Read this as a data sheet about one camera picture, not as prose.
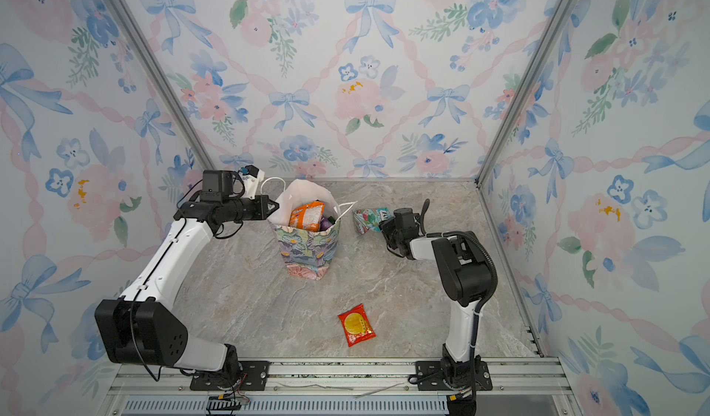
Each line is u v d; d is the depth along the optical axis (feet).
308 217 2.75
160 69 2.82
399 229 2.73
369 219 3.38
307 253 2.63
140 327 1.33
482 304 1.74
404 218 2.65
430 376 2.35
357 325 2.69
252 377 2.42
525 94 2.96
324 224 2.82
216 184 2.01
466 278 1.72
